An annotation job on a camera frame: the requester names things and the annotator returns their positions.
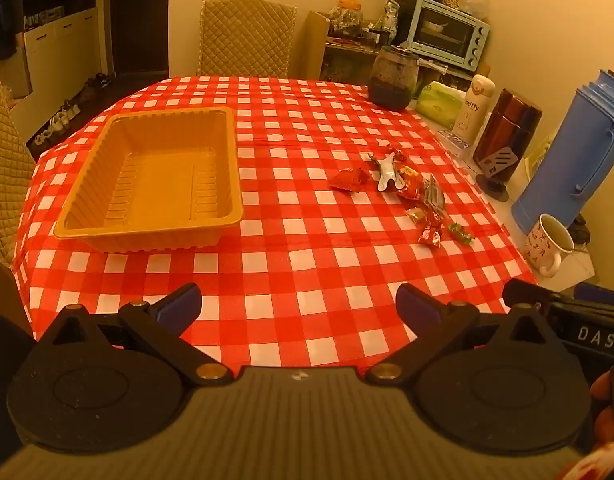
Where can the green foil bag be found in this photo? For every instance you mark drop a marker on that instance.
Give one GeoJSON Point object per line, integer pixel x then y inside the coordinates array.
{"type": "Point", "coordinates": [389, 15]}

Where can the yellow candy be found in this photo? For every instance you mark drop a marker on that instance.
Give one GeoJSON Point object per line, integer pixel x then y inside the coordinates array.
{"type": "Point", "coordinates": [411, 173]}

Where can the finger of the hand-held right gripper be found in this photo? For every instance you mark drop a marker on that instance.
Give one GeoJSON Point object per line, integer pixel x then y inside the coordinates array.
{"type": "Point", "coordinates": [522, 291]}
{"type": "Point", "coordinates": [594, 292]}

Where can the blue white small box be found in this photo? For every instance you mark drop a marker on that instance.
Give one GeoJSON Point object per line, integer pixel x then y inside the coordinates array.
{"type": "Point", "coordinates": [454, 142]}

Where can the white cabinet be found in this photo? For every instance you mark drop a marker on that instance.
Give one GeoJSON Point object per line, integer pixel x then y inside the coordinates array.
{"type": "Point", "coordinates": [62, 60]}

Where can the white thermos bottle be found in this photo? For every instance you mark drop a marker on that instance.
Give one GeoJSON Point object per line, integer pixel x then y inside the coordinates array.
{"type": "Point", "coordinates": [472, 110]}

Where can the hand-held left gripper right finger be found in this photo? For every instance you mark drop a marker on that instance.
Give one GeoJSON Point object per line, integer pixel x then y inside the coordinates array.
{"type": "Point", "coordinates": [418, 305]}

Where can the blue thermos jug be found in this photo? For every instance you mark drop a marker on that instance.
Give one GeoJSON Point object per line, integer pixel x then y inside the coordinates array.
{"type": "Point", "coordinates": [572, 160]}

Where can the grey phone stand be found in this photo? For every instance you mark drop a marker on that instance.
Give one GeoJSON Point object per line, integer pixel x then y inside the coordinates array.
{"type": "Point", "coordinates": [497, 160]}

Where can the red orange snack packet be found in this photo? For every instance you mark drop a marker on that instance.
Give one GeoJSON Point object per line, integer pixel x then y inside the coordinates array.
{"type": "Point", "coordinates": [412, 191]}

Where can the dark wooden door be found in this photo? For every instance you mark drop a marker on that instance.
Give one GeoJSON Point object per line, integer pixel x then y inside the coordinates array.
{"type": "Point", "coordinates": [139, 20]}

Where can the quilted beige chair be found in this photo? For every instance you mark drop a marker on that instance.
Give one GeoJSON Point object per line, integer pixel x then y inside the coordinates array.
{"type": "Point", "coordinates": [4, 170]}
{"type": "Point", "coordinates": [244, 40]}

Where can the orange lid plastic jar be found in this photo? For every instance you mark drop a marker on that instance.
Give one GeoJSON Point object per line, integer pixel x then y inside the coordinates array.
{"type": "Point", "coordinates": [346, 17]}

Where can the wooden shelf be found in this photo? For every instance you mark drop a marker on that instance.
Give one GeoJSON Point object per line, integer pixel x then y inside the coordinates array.
{"type": "Point", "coordinates": [314, 45]}

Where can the dark glass jar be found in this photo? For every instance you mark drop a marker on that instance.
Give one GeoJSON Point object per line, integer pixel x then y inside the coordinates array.
{"type": "Point", "coordinates": [394, 80]}

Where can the red round candy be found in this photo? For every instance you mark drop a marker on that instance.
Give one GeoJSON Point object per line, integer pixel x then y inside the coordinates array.
{"type": "Point", "coordinates": [398, 154]}

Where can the clear silver snack wrapper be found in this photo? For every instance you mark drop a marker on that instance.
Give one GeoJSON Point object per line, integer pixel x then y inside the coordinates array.
{"type": "Point", "coordinates": [433, 192]}

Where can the white patterned mug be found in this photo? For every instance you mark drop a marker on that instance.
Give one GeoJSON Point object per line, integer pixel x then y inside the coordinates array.
{"type": "Point", "coordinates": [544, 250]}

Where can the red triangular snack packet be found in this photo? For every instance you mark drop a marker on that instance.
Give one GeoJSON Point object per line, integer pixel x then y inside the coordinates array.
{"type": "Point", "coordinates": [349, 179]}

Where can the brown metal canister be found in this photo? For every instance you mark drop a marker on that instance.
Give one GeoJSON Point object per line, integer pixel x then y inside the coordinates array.
{"type": "Point", "coordinates": [512, 120]}

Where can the light blue toaster oven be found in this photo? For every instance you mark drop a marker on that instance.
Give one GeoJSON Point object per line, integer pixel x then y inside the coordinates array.
{"type": "Point", "coordinates": [447, 30]}

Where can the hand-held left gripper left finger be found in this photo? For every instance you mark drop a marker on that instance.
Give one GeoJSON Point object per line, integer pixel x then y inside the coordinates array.
{"type": "Point", "coordinates": [179, 305]}

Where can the red white printed cloth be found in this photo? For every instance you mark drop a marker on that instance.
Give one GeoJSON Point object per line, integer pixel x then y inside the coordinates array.
{"type": "Point", "coordinates": [597, 467]}

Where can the green tissue pack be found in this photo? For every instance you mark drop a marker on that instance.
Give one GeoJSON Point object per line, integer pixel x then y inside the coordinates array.
{"type": "Point", "coordinates": [439, 105]}

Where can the white green snack wrapper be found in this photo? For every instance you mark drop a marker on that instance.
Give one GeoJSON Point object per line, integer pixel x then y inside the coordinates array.
{"type": "Point", "coordinates": [387, 175]}

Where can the person's right hand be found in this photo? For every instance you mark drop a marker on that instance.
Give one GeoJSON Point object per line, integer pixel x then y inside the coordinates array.
{"type": "Point", "coordinates": [609, 420]}

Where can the red checked tablecloth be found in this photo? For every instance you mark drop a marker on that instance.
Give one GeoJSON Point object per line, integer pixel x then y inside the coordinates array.
{"type": "Point", "coordinates": [297, 270]}

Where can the yellow plastic tray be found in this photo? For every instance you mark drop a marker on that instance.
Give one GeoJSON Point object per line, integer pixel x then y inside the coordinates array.
{"type": "Point", "coordinates": [157, 175]}

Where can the row of shoes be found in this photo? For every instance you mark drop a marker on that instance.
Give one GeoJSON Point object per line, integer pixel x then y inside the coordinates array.
{"type": "Point", "coordinates": [67, 115]}

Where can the small pale candy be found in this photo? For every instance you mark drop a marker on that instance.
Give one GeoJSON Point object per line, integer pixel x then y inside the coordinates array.
{"type": "Point", "coordinates": [416, 215]}

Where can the green candy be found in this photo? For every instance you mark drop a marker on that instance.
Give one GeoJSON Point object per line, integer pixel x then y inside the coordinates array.
{"type": "Point", "coordinates": [459, 232]}

